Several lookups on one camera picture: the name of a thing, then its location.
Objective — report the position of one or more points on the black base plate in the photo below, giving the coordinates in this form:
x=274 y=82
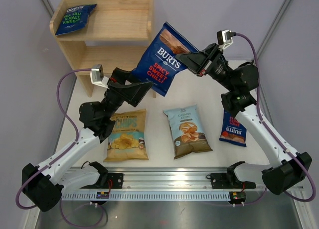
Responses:
x=220 y=181
x=113 y=180

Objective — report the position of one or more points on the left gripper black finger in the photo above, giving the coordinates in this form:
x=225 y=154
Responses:
x=136 y=92
x=121 y=76

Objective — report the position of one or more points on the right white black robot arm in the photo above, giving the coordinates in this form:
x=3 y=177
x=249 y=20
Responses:
x=287 y=166

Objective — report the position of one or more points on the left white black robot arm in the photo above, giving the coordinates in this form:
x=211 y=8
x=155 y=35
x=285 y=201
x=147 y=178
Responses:
x=46 y=183

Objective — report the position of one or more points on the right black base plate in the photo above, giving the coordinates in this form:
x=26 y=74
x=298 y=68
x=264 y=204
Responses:
x=220 y=181

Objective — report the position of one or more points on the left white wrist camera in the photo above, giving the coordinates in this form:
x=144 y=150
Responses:
x=97 y=76

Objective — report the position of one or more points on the light blue cassava chips bag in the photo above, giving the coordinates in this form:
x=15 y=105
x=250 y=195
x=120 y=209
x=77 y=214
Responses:
x=187 y=132

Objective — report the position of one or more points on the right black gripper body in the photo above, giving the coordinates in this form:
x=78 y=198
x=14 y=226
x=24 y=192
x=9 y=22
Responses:
x=216 y=67

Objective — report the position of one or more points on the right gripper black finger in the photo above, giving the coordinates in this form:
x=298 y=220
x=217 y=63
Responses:
x=195 y=62
x=211 y=49

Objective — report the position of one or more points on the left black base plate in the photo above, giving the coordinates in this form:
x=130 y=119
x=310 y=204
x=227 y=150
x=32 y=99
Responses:
x=113 y=180

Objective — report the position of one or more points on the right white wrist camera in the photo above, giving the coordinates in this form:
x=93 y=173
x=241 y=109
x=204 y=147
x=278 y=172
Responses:
x=225 y=38

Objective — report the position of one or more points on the blue spicy sweet chilli bag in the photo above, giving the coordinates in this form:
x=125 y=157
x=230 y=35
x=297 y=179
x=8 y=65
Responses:
x=158 y=63

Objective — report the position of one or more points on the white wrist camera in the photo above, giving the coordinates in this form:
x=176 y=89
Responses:
x=97 y=76
x=225 y=38

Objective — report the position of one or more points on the aluminium mounting rail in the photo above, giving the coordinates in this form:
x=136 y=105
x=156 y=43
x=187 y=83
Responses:
x=166 y=179

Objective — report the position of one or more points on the blue sea salt vinegar bag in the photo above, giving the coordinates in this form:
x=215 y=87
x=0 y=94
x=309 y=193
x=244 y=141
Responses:
x=75 y=19

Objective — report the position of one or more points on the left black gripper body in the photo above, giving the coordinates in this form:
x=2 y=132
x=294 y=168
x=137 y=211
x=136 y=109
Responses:
x=113 y=99

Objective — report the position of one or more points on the yellow kettle cooked chips bag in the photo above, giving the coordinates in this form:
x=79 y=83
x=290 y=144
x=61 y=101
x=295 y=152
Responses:
x=127 y=140

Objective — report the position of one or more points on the white slotted cable duct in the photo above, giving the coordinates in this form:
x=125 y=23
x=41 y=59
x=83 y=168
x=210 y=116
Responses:
x=146 y=196

